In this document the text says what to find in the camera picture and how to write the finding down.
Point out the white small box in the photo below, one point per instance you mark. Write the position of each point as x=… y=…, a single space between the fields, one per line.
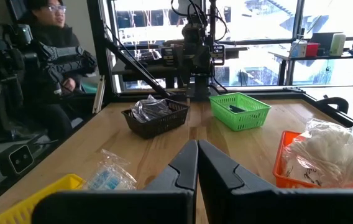
x=299 y=49

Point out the white cylinder device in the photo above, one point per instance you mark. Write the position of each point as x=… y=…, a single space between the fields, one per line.
x=338 y=44

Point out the black box camera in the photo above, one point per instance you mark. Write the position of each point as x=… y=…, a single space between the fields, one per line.
x=16 y=160

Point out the small clear bag teal item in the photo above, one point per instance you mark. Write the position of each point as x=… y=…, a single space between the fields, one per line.
x=111 y=179

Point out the clear bag with black item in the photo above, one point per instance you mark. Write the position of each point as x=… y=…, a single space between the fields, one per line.
x=150 y=109

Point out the black clamp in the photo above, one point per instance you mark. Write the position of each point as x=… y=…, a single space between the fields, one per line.
x=335 y=101

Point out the orange plastic basket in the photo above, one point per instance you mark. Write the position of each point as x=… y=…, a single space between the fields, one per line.
x=279 y=169

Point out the black plastic basket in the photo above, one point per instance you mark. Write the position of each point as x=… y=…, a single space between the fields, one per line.
x=161 y=127

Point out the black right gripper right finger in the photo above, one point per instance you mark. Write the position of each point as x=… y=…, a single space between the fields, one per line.
x=273 y=208

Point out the person's hand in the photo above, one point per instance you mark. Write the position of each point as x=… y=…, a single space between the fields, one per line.
x=68 y=84

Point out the silver metal bracket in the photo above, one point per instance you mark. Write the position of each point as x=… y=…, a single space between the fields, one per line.
x=99 y=93

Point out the dark desk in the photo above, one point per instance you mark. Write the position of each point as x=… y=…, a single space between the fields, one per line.
x=319 y=57

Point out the vanity pack bag with card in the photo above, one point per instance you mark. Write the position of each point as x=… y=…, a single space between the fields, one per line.
x=304 y=175

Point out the yellow plastic basket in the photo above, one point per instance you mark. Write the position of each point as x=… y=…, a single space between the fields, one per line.
x=24 y=207

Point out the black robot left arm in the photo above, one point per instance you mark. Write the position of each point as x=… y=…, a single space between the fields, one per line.
x=195 y=56

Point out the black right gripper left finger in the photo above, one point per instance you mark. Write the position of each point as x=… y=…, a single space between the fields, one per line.
x=117 y=207

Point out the person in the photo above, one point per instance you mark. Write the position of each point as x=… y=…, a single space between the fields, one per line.
x=52 y=34

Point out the red small box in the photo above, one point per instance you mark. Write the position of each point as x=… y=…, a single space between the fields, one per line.
x=312 y=49

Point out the bright window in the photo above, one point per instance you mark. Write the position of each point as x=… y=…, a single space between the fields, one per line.
x=257 y=18

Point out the green plastic basket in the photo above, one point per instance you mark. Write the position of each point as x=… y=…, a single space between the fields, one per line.
x=241 y=121

